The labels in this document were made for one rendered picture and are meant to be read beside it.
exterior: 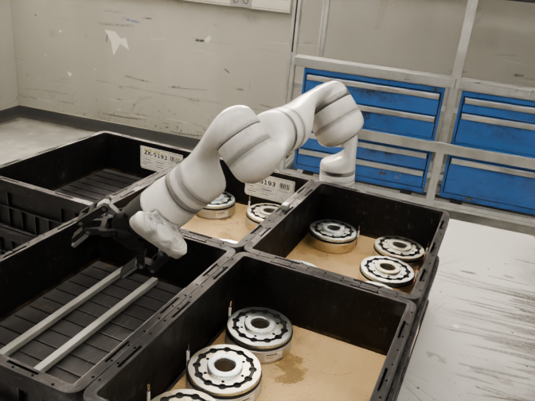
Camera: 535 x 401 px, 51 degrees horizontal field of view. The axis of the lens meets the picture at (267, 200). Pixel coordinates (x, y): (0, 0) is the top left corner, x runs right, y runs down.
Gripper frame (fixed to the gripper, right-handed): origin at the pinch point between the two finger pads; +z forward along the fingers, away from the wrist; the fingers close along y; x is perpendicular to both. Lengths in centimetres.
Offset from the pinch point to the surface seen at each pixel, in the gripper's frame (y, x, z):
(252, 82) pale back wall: -106, -297, 69
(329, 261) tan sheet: -40.5, -17.5, -16.2
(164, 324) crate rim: -5.6, 16.2, -11.7
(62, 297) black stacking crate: -1.7, -0.2, 12.7
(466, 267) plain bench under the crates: -84, -37, -29
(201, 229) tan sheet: -22.8, -27.9, 4.0
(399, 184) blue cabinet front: -157, -175, 8
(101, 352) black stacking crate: -6.2, 12.9, 3.5
